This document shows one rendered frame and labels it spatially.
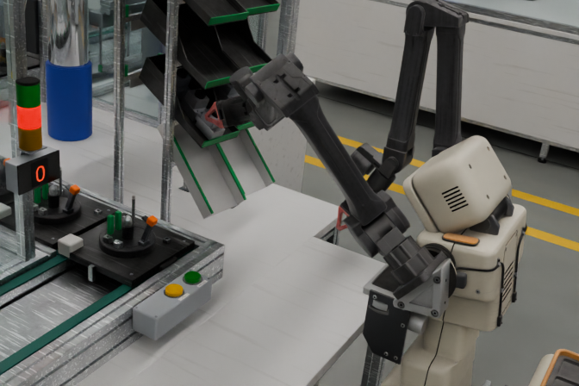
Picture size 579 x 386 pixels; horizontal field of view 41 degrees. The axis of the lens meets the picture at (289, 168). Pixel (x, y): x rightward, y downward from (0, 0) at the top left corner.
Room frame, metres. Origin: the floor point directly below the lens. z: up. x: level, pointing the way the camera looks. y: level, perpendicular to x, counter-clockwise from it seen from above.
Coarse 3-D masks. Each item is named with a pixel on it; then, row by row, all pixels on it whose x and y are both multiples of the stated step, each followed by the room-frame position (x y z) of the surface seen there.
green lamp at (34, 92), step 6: (18, 84) 1.54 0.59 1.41; (36, 84) 1.56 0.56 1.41; (18, 90) 1.54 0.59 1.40; (24, 90) 1.54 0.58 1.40; (30, 90) 1.54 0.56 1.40; (36, 90) 1.55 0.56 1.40; (18, 96) 1.54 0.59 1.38; (24, 96) 1.54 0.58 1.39; (30, 96) 1.54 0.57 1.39; (36, 96) 1.55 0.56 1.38; (18, 102) 1.54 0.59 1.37; (24, 102) 1.54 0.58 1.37; (30, 102) 1.54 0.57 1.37; (36, 102) 1.55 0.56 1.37
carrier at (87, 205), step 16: (48, 192) 1.80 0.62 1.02; (48, 208) 1.78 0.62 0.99; (64, 208) 1.79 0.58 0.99; (80, 208) 1.80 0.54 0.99; (96, 208) 1.84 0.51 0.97; (112, 208) 1.85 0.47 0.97; (48, 224) 1.73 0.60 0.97; (64, 224) 1.74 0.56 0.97; (80, 224) 1.75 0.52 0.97; (96, 224) 1.77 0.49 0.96; (48, 240) 1.65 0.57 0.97
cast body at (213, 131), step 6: (198, 114) 1.89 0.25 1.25; (204, 114) 1.85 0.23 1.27; (216, 114) 1.85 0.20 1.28; (198, 120) 1.87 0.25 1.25; (204, 120) 1.85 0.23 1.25; (198, 126) 1.87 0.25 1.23; (204, 126) 1.85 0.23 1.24; (210, 126) 1.84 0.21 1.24; (216, 126) 1.85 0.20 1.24; (204, 132) 1.85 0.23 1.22; (210, 132) 1.84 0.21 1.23; (216, 132) 1.84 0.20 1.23; (222, 132) 1.86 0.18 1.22; (210, 138) 1.84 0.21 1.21
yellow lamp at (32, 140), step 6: (18, 132) 1.55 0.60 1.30; (24, 132) 1.54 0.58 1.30; (30, 132) 1.54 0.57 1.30; (36, 132) 1.55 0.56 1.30; (18, 138) 1.55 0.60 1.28; (24, 138) 1.54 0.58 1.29; (30, 138) 1.54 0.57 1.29; (36, 138) 1.55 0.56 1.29; (24, 144) 1.54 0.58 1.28; (30, 144) 1.54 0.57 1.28; (36, 144) 1.55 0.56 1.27; (30, 150) 1.54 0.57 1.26
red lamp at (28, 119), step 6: (18, 108) 1.54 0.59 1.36; (24, 108) 1.54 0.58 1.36; (30, 108) 1.55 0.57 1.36; (36, 108) 1.55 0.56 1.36; (18, 114) 1.55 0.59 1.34; (24, 114) 1.54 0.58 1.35; (30, 114) 1.54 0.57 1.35; (36, 114) 1.55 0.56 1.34; (18, 120) 1.55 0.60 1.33; (24, 120) 1.54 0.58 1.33; (30, 120) 1.54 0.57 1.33; (36, 120) 1.55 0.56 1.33; (18, 126) 1.55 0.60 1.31; (24, 126) 1.54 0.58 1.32; (30, 126) 1.54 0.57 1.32; (36, 126) 1.55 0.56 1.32
